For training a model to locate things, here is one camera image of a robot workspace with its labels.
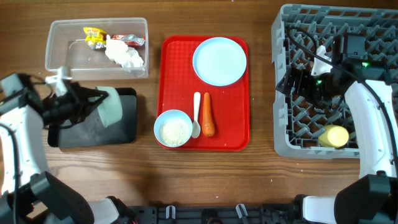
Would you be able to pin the grey dishwasher rack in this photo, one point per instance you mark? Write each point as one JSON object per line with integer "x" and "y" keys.
{"x": 297, "y": 125}

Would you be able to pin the yellow plastic cup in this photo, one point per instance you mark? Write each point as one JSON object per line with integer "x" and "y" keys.
{"x": 334, "y": 136}

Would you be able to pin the black plastic tray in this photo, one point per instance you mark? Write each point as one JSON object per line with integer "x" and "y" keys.
{"x": 91, "y": 132}

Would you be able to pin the clear plastic bin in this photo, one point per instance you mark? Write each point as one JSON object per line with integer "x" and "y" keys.
{"x": 66, "y": 46}

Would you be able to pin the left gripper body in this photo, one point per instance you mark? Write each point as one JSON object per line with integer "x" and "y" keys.
{"x": 76, "y": 101}

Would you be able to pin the red snack wrapper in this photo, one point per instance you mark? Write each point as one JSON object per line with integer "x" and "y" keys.
{"x": 130, "y": 39}

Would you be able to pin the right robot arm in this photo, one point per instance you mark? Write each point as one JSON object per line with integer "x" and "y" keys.
{"x": 366, "y": 88}

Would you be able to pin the orange carrot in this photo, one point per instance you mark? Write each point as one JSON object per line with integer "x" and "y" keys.
{"x": 208, "y": 127}

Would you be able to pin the yellow snack wrapper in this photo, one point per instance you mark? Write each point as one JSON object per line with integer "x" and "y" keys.
{"x": 95, "y": 38}

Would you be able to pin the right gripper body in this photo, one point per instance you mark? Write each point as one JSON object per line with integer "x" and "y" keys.
{"x": 315, "y": 88}

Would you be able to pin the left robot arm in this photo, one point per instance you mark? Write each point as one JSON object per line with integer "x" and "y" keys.
{"x": 30, "y": 193}

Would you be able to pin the light blue plate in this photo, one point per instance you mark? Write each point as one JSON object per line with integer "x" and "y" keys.
{"x": 219, "y": 61}

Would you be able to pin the white tissue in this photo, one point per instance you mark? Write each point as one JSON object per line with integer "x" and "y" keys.
{"x": 122, "y": 54}

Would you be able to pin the white ceramic spoon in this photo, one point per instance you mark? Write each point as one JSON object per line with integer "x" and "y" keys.
{"x": 196, "y": 107}

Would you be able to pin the green bowl with food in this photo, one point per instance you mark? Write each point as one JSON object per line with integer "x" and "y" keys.
{"x": 110, "y": 109}

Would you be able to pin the blue bowl with rice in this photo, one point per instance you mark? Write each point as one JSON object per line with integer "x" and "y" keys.
{"x": 173, "y": 128}

